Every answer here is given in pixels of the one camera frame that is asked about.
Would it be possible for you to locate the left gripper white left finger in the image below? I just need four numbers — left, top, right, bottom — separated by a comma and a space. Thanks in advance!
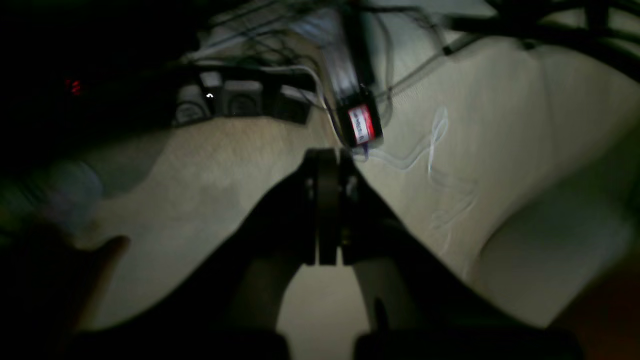
65, 149, 321, 360

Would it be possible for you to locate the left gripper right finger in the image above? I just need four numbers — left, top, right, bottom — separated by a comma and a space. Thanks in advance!
317, 149, 585, 360

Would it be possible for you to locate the black power adapter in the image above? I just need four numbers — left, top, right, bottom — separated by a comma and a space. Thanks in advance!
336, 87, 384, 149

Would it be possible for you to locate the black power strip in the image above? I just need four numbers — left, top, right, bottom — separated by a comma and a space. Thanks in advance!
171, 66, 319, 128

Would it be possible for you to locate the thin white floor cable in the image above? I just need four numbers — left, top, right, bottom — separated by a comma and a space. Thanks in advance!
360, 105, 481, 251

